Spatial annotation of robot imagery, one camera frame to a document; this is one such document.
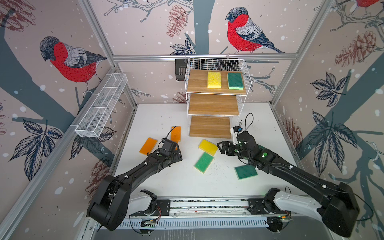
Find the light green sponge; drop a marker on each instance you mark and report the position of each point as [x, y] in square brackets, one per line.
[204, 162]

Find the yellow sponge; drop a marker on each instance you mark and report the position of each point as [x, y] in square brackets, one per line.
[208, 147]
[214, 80]

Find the black box behind shelf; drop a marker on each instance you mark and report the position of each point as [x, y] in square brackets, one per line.
[180, 69]

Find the orange sponge near shelf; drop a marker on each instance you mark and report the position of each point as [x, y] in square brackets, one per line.
[176, 134]

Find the white wire wall basket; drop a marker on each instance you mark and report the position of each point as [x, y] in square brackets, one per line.
[98, 114]

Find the perforated metal vent strip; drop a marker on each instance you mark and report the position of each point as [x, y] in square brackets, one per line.
[195, 223]

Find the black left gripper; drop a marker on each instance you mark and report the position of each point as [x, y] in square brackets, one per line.
[177, 154]

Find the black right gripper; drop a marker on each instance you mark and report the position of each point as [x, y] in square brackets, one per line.
[224, 144]

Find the orange sponge far left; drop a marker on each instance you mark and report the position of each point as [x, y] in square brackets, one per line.
[148, 146]

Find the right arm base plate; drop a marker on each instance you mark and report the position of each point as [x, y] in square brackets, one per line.
[260, 206]

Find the aluminium mounting rail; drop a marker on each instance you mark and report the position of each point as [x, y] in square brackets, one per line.
[210, 207]

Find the middle wooden shelf board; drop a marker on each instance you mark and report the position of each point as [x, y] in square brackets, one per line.
[213, 105]

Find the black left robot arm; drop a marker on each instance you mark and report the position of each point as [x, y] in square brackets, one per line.
[112, 201]

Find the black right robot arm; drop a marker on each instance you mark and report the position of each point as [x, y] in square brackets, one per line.
[333, 205]

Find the white wire three-tier shelf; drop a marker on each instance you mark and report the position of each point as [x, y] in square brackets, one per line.
[217, 65]

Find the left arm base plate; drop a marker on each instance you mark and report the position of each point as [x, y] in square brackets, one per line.
[162, 208]

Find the dark green sponge carried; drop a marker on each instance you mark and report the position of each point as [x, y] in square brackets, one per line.
[235, 81]

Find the dark green sponge front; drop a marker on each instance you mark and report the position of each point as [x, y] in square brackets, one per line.
[245, 171]

